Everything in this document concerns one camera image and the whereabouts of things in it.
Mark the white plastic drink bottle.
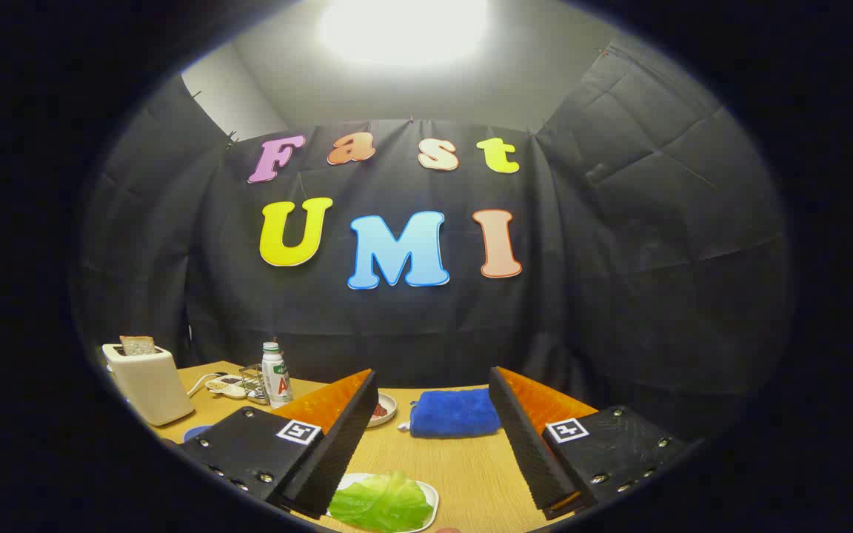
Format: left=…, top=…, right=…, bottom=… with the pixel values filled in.
left=261, top=341, right=293, bottom=409

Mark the small beige round plate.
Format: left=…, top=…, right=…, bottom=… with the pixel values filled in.
left=366, top=392, right=398, bottom=429

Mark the black backdrop cloth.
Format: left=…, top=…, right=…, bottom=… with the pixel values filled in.
left=71, top=44, right=794, bottom=445

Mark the white square plate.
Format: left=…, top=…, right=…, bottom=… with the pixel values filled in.
left=325, top=472, right=440, bottom=533

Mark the green lettuce leaf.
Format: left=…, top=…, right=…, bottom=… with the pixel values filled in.
left=329, top=471, right=433, bottom=532

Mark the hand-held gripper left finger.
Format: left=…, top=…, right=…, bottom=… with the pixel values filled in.
left=177, top=369, right=380, bottom=520

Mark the white toaster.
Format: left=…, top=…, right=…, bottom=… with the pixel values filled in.
left=102, top=342, right=196, bottom=426

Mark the white divided condiment dish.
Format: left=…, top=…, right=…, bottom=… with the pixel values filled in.
left=204, top=375, right=250, bottom=400

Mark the folded blue towel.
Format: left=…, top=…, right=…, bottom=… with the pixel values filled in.
left=401, top=387, right=501, bottom=439

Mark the metal wire utensil basket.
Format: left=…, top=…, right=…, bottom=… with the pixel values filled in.
left=238, top=365, right=270, bottom=404

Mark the ceiling light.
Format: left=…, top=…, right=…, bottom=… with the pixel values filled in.
left=315, top=0, right=490, bottom=67

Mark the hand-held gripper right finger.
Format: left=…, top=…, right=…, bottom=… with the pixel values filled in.
left=487, top=366, right=696, bottom=521

